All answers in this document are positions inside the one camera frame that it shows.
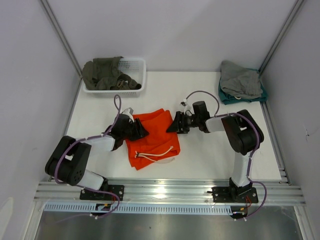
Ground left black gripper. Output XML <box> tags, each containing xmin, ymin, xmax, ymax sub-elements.
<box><xmin>122</xmin><ymin>118</ymin><xmax>149</xmax><ymax>142</ymax></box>

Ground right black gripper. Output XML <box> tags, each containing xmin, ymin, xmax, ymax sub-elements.
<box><xmin>166</xmin><ymin>111</ymin><xmax>200</xmax><ymax>135</ymax></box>

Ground orange shorts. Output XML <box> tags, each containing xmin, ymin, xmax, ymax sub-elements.
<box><xmin>125</xmin><ymin>108</ymin><xmax>181</xmax><ymax>171</ymax></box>

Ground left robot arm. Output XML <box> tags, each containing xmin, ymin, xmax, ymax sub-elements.
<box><xmin>44</xmin><ymin>113</ymin><xmax>149</xmax><ymax>200</ymax></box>

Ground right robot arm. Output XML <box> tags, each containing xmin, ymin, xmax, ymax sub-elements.
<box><xmin>166</xmin><ymin>101</ymin><xmax>264</xmax><ymax>203</ymax></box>

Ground teal folded shorts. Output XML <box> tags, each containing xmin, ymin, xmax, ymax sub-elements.
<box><xmin>218</xmin><ymin>75</ymin><xmax>268</xmax><ymax>105</ymax></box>

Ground olive green shorts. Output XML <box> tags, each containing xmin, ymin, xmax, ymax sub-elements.
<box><xmin>82</xmin><ymin>56</ymin><xmax>142</xmax><ymax>91</ymax></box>

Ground grey folded shorts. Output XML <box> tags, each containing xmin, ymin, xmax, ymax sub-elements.
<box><xmin>220</xmin><ymin>60</ymin><xmax>263</xmax><ymax>99</ymax></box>

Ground white plastic basket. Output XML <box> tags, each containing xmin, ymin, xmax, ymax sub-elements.
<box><xmin>82</xmin><ymin>57</ymin><xmax>147</xmax><ymax>98</ymax></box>

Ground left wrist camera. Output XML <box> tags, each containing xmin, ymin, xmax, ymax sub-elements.
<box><xmin>121</xmin><ymin>107</ymin><xmax>134</xmax><ymax>121</ymax></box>

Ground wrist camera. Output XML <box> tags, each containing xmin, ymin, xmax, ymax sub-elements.
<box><xmin>180</xmin><ymin>98</ymin><xmax>192</xmax><ymax>114</ymax></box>
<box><xmin>121</xmin><ymin>107</ymin><xmax>134</xmax><ymax>121</ymax></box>

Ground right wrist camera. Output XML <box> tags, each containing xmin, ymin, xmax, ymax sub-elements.
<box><xmin>180</xmin><ymin>98</ymin><xmax>192</xmax><ymax>114</ymax></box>

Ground slotted cable duct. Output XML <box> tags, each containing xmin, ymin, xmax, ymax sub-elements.
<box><xmin>44</xmin><ymin>202</ymin><xmax>233</xmax><ymax>216</ymax></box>

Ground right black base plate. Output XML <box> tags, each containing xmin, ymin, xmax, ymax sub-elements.
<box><xmin>207</xmin><ymin>186</ymin><xmax>259</xmax><ymax>204</ymax></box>

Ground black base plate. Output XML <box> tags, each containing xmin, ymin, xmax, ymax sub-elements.
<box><xmin>79</xmin><ymin>184</ymin><xmax>125</xmax><ymax>201</ymax></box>
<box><xmin>207</xmin><ymin>186</ymin><xmax>259</xmax><ymax>204</ymax></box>

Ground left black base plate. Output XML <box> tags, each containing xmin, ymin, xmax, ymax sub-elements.
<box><xmin>79</xmin><ymin>184</ymin><xmax>125</xmax><ymax>201</ymax></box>

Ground aluminium mounting rail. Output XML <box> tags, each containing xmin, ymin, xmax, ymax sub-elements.
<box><xmin>33</xmin><ymin>178</ymin><xmax>306</xmax><ymax>206</ymax></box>

